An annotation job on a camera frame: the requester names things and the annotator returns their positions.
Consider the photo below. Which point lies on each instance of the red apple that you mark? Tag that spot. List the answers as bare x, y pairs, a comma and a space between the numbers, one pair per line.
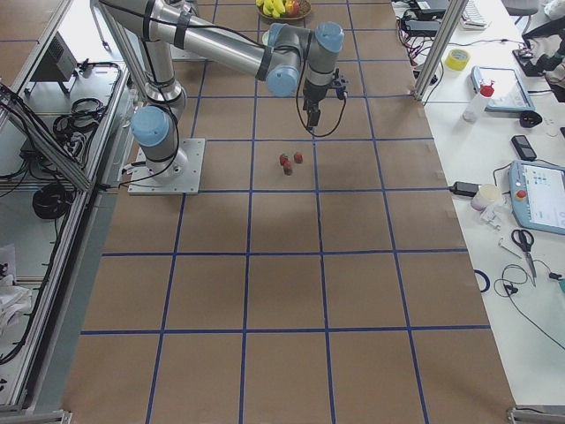
292, 8

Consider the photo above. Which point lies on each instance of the teach pendant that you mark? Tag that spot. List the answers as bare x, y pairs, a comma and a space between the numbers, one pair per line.
510, 93
537, 195

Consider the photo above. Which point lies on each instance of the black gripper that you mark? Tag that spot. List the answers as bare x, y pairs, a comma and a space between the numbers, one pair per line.
315, 94

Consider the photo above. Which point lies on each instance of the black handled scissors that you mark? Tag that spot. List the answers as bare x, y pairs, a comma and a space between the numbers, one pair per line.
525, 240

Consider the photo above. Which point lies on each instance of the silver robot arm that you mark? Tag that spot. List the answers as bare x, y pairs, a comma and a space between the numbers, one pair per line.
294, 61

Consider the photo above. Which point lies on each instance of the lower teach pendant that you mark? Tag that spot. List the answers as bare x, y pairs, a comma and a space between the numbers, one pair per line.
537, 195

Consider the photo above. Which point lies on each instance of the yellow banana bunch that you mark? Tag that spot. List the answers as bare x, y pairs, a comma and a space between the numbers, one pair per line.
271, 8

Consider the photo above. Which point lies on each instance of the black power adapter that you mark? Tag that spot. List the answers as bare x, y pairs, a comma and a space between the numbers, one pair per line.
464, 189

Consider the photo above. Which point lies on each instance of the upper teach pendant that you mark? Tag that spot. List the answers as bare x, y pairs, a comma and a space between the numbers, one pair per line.
510, 93

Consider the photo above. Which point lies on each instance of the white paper cup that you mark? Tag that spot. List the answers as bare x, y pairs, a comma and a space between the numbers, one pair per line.
486, 196

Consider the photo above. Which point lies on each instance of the black phone remote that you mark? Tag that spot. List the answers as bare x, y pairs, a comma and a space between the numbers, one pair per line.
523, 148

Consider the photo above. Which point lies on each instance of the red capped plastic bottle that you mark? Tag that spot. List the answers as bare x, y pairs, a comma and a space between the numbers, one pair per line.
477, 105

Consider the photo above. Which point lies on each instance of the aluminium frame post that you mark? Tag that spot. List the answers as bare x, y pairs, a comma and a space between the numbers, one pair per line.
441, 40

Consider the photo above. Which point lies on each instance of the wicker fruit basket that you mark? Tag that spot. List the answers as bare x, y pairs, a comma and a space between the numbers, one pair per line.
305, 9

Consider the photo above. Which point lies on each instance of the grey control box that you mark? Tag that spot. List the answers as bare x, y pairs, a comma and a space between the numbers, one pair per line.
58, 65

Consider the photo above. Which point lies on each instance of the yellow tape roll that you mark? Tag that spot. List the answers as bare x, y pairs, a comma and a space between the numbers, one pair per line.
457, 59

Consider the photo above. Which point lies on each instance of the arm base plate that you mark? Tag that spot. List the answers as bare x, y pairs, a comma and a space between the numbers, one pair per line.
183, 176

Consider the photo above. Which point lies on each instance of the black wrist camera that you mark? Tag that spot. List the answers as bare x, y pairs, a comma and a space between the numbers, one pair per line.
339, 84

